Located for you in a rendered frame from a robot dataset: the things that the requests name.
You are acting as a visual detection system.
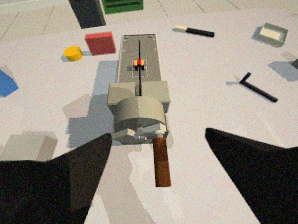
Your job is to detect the yellow short cylinder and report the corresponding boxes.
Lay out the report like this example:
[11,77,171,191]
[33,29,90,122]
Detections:
[64,46,83,61]

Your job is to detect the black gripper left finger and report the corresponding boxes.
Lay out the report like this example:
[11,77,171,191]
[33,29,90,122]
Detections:
[0,133,112,224]

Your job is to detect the black l-shaped rod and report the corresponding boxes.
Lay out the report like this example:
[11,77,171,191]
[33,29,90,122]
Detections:
[239,72,278,103]

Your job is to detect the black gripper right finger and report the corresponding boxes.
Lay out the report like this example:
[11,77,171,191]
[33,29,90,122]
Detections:
[205,128,298,224]

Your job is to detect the blue block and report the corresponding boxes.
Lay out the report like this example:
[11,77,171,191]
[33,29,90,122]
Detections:
[0,70,19,98]

